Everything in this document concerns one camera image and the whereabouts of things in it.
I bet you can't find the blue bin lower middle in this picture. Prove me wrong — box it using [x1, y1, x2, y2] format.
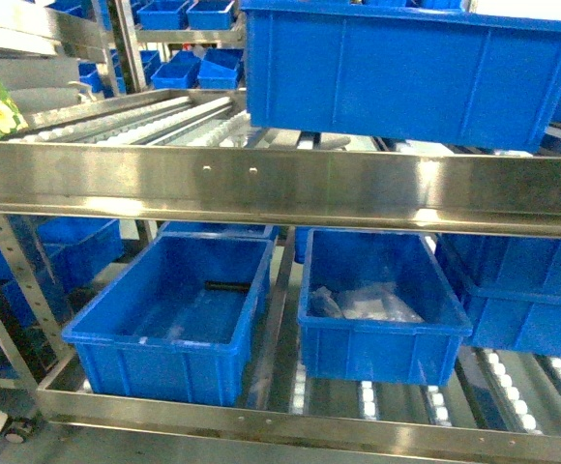
[298, 228, 472, 386]

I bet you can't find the large blue plastic bin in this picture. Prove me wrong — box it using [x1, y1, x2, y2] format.
[241, 1, 561, 151]

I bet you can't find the blue bin lower right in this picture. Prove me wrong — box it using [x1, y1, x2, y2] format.
[435, 234, 561, 357]

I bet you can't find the steel shelf front rail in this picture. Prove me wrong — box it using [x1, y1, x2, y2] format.
[0, 142, 561, 238]

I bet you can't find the blue bin lower left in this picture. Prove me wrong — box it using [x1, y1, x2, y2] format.
[62, 234, 275, 406]

